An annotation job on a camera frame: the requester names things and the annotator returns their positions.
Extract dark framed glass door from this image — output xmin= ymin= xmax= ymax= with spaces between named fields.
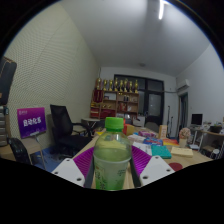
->
xmin=113 ymin=73 xmax=165 ymax=126

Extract green drink bottle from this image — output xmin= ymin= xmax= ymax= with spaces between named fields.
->
xmin=92 ymin=116 xmax=133 ymax=192

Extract purple sign board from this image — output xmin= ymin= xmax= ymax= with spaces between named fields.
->
xmin=16 ymin=106 xmax=47 ymax=140

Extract white stool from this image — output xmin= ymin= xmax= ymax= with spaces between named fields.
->
xmin=209 ymin=148 xmax=224 ymax=162

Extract small upright cream carton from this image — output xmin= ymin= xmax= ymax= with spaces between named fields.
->
xmin=158 ymin=124 xmax=168 ymax=140

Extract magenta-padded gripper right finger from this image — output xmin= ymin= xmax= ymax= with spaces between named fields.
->
xmin=129 ymin=144 xmax=176 ymax=189

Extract potted pink flowers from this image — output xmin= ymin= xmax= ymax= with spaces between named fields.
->
xmin=178 ymin=127 xmax=192 ymax=149

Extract teal notebook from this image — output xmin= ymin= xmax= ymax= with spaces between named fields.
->
xmin=150 ymin=144 xmax=173 ymax=160

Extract white printed booklet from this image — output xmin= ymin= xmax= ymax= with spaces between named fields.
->
xmin=133 ymin=141 xmax=153 ymax=156

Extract wooden side desk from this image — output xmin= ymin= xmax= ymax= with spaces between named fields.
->
xmin=189 ymin=123 xmax=224 ymax=158

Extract silver ribbed suitcase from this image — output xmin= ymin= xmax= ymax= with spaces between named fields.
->
xmin=0 ymin=105 xmax=9 ymax=148

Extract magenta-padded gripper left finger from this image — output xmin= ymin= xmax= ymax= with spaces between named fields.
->
xmin=51 ymin=146 xmax=98 ymax=190

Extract blue printed book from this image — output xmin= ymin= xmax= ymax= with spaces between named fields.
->
xmin=143 ymin=137 xmax=164 ymax=147

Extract white wall air conditioner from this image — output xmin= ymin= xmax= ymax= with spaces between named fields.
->
xmin=176 ymin=78 xmax=191 ymax=91

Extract orange book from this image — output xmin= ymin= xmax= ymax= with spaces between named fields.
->
xmin=162 ymin=138 xmax=180 ymax=147

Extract black computer monitor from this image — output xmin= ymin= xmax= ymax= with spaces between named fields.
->
xmin=190 ymin=113 xmax=204 ymax=127

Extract dark bag with tan straps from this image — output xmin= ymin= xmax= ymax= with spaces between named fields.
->
xmin=0 ymin=56 xmax=18 ymax=107

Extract black office chair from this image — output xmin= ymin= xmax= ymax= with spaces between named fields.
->
xmin=49 ymin=104 xmax=93 ymax=158

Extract yellow gift box red ribbon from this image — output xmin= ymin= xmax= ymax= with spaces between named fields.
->
xmin=123 ymin=121 xmax=137 ymax=137

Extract wooden shelf unit with trophies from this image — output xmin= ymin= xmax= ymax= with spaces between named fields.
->
xmin=89 ymin=77 xmax=140 ymax=125

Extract small white round table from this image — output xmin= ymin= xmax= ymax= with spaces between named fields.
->
xmin=81 ymin=117 xmax=105 ymax=134

